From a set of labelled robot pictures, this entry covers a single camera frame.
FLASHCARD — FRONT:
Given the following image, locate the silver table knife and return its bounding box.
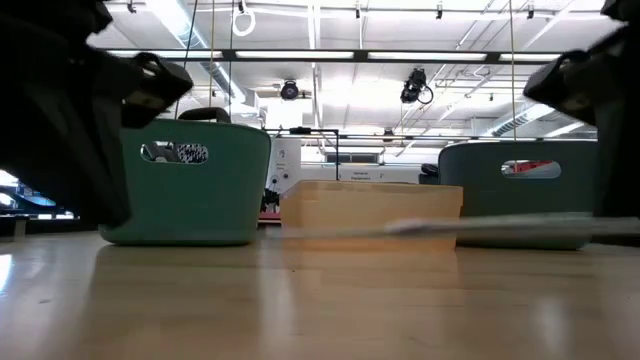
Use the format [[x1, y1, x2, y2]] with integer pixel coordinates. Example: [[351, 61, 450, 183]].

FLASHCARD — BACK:
[[279, 212, 640, 240]]

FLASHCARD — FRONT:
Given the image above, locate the white hanging ring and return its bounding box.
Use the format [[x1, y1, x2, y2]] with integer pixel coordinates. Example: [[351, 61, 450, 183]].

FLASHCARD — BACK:
[[232, 8, 257, 37]]

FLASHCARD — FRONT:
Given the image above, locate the black camera with looped cable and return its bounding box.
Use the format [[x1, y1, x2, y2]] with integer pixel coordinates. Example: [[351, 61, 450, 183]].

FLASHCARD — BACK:
[[399, 68, 434, 105]]

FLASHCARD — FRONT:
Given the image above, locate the thin hanging cord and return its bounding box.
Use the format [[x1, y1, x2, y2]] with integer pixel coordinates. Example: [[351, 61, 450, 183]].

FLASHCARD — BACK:
[[208, 0, 216, 109], [508, 0, 517, 141]]

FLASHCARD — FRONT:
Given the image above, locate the teal green plastic bin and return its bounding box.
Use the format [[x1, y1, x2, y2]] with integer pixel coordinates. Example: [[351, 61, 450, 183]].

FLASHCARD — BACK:
[[99, 118, 272, 246]]

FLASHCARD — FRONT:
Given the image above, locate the thin ceiling rail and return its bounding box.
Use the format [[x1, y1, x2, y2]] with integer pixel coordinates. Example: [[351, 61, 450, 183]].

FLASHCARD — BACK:
[[104, 3, 561, 16]]

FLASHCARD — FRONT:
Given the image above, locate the black round overhead camera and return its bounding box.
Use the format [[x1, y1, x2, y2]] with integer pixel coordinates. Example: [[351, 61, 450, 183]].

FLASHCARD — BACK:
[[279, 79, 300, 101]]

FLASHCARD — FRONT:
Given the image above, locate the black aluminium rig frame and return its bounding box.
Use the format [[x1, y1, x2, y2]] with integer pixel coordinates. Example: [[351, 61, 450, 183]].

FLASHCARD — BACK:
[[107, 48, 564, 64]]

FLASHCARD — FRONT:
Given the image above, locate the distant black frame bar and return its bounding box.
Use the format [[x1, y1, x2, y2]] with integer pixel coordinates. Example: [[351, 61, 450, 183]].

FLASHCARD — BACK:
[[269, 132, 599, 144]]

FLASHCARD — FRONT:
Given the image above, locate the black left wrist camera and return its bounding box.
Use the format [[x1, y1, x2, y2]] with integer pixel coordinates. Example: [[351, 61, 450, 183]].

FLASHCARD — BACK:
[[121, 51, 195, 129]]

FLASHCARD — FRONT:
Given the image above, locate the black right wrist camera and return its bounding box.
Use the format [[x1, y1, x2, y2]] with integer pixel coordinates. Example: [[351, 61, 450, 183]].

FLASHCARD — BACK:
[[522, 48, 601, 127]]

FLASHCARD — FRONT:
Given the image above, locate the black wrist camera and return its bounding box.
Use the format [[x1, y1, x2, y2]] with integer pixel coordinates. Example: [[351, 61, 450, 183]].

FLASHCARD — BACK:
[[522, 48, 601, 127], [121, 51, 195, 129]]

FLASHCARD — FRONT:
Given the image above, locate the white cabinet machine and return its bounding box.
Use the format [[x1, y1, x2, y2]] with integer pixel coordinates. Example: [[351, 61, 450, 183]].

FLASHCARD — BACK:
[[269, 138, 303, 194]]

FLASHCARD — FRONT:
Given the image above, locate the white counter panel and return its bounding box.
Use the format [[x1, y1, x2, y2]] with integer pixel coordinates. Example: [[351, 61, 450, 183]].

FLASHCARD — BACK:
[[299, 164, 426, 184]]

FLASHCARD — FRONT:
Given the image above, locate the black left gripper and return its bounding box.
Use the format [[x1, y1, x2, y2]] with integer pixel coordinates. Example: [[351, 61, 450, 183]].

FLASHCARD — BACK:
[[0, 14, 134, 229]]

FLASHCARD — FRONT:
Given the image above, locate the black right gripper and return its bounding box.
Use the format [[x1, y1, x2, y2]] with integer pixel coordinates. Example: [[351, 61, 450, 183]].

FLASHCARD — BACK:
[[594, 24, 640, 219]]

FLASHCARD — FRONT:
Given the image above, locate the dark blue-grey plastic bin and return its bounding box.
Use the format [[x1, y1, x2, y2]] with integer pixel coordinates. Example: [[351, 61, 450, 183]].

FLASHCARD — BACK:
[[419, 140, 601, 251]]

